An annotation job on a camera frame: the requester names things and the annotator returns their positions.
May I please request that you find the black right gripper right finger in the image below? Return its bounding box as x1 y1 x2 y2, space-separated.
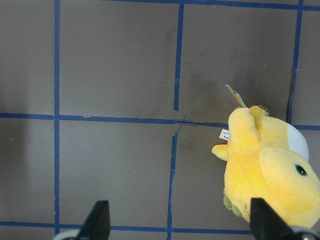
250 198 294 240

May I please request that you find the yellow plush dinosaur toy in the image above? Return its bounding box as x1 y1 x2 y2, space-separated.
211 92 320 228

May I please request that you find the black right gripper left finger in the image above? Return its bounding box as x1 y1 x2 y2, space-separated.
77 200 111 240

